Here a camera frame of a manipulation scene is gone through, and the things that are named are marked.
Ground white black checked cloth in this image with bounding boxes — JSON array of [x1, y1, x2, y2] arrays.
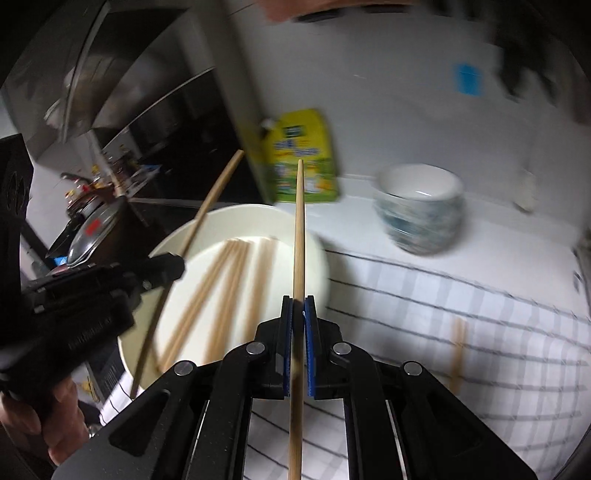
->
[[99, 249, 583, 480]]

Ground pot with glass lid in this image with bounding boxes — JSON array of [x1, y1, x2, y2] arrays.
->
[[46, 196, 134, 269]]

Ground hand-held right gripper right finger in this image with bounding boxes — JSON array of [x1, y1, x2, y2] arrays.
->
[[305, 295, 539, 480]]

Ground cream plastic basin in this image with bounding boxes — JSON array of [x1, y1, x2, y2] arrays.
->
[[117, 204, 331, 391]]

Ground pink hanging cloth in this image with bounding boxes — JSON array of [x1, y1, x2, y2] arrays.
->
[[259, 0, 370, 21]]

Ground pile of wooden chopsticks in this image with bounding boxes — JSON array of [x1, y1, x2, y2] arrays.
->
[[157, 237, 275, 370]]

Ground person's left hand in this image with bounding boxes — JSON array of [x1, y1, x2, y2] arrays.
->
[[0, 377, 89, 468]]

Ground stainless steel range hood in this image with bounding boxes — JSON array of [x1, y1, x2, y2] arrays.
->
[[0, 0, 232, 155]]

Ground black box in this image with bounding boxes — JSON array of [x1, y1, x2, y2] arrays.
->
[[0, 134, 35, 287]]

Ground yellow green refill pouch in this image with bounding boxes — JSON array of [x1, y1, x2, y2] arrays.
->
[[259, 108, 341, 204]]

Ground blue patterned ceramic bowl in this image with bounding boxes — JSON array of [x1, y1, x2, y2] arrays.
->
[[373, 165, 465, 256]]

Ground row of condiment bottles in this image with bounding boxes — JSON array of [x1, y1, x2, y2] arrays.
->
[[62, 157, 162, 195]]

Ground blue wall sticker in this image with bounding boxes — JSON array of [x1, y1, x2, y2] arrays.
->
[[455, 64, 483, 96]]

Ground wooden chopstick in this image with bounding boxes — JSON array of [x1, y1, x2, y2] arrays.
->
[[130, 149, 245, 398], [450, 318, 468, 393], [287, 158, 306, 480]]

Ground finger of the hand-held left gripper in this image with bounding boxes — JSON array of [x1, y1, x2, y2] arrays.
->
[[119, 252, 186, 297]]

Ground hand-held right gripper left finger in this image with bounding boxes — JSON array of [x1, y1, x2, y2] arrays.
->
[[53, 295, 296, 480]]

